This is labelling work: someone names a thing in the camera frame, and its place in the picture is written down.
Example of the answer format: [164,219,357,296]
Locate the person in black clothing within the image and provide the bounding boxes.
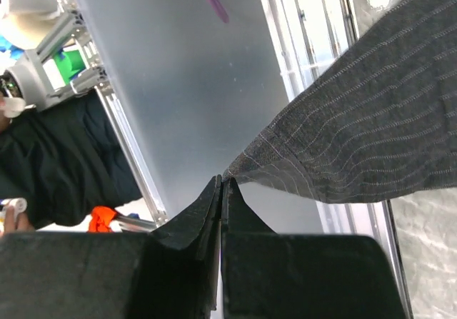
[1,92,142,233]

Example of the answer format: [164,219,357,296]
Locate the orange object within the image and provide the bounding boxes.
[88,206,119,233]

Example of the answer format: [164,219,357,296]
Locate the aluminium rail frame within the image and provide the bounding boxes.
[46,0,415,319]

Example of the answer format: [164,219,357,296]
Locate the black pinstriped long sleeve shirt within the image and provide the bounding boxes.
[224,0,456,203]

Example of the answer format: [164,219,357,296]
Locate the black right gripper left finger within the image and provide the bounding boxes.
[1,177,222,318]

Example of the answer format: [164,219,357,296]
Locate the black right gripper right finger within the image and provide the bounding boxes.
[221,178,406,318]

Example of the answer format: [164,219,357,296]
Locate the grey machine with green part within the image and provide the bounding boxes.
[1,10,109,117]

